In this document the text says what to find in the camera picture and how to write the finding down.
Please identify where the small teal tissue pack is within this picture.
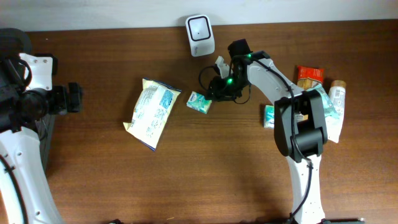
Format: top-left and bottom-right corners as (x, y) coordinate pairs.
(187, 91), (212, 114)
(263, 105), (275, 129)

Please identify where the cream snack bag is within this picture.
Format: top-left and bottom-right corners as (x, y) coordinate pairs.
(123, 78), (182, 151)

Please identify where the orange spaghetti packet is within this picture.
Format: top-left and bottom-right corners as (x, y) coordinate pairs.
(297, 65), (324, 90)

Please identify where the teal wipes packet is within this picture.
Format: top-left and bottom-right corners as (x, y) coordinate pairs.
(307, 84), (339, 119)

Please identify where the white tube with tan cap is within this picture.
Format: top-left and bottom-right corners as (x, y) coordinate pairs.
(326, 80), (346, 143)

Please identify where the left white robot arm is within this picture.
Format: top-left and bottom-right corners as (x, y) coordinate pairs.
(1, 53), (83, 223)

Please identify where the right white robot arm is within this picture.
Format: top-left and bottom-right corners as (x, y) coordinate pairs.
(205, 39), (328, 223)

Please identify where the white barcode scanner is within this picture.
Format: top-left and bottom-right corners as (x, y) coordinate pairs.
(185, 15), (215, 57)

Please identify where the dark grey perforated basket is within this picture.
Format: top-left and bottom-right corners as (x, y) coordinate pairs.
(1, 28), (56, 169)

